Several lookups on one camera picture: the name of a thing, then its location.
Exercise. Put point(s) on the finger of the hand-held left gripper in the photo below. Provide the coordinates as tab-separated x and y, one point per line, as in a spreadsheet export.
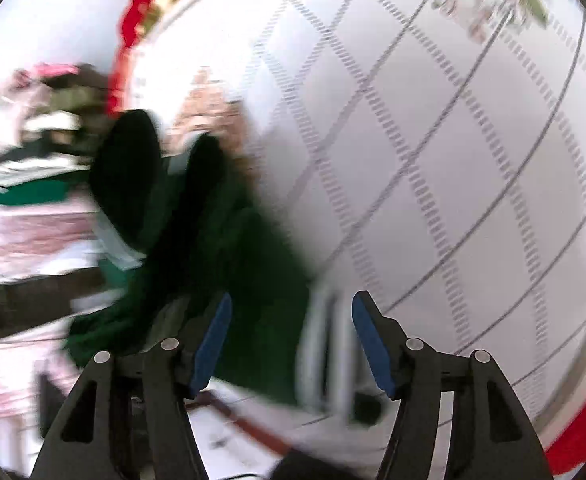
205	167
125	175

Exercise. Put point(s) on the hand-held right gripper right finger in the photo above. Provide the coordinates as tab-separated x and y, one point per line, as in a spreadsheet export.
373	340

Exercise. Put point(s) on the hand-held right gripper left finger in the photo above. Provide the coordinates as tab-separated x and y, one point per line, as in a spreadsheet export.
212	345

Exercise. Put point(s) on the green and white varsity jacket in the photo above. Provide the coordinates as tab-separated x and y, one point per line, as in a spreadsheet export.
233	280

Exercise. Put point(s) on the pile of hanging clothes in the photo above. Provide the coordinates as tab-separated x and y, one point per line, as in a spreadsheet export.
33	125

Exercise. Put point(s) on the red floral blanket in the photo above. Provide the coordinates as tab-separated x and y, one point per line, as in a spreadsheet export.
138	30

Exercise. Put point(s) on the white diamond-pattern quilt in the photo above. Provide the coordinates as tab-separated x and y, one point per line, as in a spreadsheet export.
423	160

